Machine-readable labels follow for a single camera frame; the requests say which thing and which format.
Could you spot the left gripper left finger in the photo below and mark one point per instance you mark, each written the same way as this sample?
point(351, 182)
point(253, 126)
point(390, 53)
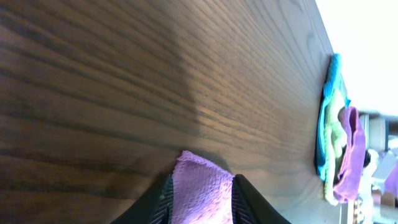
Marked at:
point(155, 206)

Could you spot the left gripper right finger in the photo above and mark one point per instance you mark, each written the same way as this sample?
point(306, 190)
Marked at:
point(250, 207)

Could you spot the purple cloth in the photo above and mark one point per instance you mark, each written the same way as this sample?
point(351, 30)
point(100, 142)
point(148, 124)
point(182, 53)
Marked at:
point(202, 191)
point(349, 176)

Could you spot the purple cloth in pile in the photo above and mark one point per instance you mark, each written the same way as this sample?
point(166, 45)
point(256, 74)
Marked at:
point(349, 176)

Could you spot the green cloth in pile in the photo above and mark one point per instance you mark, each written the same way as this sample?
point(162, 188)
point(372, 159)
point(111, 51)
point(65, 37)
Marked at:
point(335, 140)

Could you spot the blue cloth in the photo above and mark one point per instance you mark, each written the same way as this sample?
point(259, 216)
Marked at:
point(334, 80)

